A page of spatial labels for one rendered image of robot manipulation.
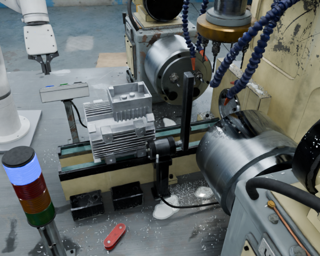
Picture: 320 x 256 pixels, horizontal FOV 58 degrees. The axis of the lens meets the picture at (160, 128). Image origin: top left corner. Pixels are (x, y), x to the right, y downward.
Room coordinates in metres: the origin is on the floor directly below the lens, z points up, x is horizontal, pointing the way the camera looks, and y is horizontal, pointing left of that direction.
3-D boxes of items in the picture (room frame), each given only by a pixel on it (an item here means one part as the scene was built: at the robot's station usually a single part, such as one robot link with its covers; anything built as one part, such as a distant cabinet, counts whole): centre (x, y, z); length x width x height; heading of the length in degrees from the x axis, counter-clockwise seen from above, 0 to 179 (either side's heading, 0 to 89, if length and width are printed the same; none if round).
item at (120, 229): (0.50, 0.13, 0.81); 0.09 x 0.03 x 0.02; 149
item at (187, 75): (0.69, -0.07, 1.12); 0.04 x 0.03 x 0.26; 107
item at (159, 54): (1.19, -0.06, 1.04); 0.37 x 0.25 x 0.25; 17
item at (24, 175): (0.41, 0.27, 1.19); 0.06 x 0.06 x 0.04
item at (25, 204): (0.41, 0.27, 1.10); 0.06 x 0.06 x 0.04
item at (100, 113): (0.77, 0.13, 1.01); 0.20 x 0.19 x 0.19; 108
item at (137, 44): (1.42, 0.01, 0.99); 0.35 x 0.31 x 0.37; 17
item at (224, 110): (0.88, -0.25, 1.02); 0.15 x 0.02 x 0.15; 17
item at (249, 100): (0.90, -0.31, 0.97); 0.30 x 0.11 x 0.34; 17
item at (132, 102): (0.78, 0.10, 1.11); 0.12 x 0.11 x 0.07; 108
